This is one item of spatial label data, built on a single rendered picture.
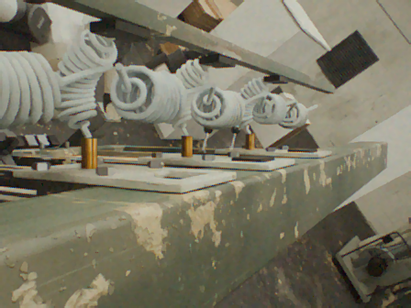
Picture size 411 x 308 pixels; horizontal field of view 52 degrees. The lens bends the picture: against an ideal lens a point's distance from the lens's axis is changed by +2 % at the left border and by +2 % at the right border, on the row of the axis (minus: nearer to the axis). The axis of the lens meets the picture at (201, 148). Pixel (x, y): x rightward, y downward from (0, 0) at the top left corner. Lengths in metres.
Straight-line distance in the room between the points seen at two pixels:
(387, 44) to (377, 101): 1.16
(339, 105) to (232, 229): 9.18
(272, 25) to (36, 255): 3.64
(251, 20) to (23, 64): 3.56
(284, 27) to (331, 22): 6.20
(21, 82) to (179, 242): 0.17
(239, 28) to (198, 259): 3.64
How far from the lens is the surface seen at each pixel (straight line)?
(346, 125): 9.47
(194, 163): 0.52
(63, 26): 1.57
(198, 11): 6.94
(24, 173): 0.42
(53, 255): 0.21
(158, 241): 0.27
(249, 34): 3.85
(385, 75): 9.45
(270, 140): 6.49
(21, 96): 0.36
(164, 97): 0.48
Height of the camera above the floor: 2.08
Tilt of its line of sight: 26 degrees down
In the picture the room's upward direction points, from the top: 54 degrees clockwise
